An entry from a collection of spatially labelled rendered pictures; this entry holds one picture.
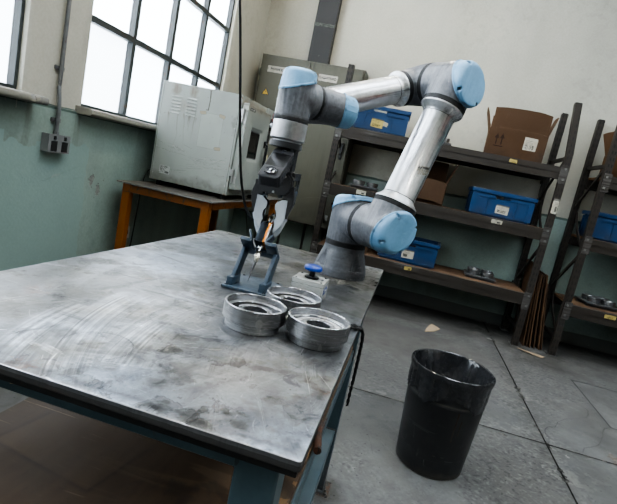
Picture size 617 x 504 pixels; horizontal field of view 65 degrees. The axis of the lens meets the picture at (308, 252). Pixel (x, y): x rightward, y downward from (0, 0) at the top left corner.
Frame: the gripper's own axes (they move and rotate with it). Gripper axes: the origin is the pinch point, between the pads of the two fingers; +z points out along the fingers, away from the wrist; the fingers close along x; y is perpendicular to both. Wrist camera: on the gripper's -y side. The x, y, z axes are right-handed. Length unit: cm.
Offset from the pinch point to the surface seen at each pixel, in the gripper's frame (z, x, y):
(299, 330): 9.4, -16.8, -30.4
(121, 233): 46, 135, 163
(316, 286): 8.4, -13.9, -3.1
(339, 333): 8.6, -22.9, -29.0
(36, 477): 37, 15, -45
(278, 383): 12.0, -17.9, -44.8
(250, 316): 8.7, -9.0, -32.0
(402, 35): -153, 13, 381
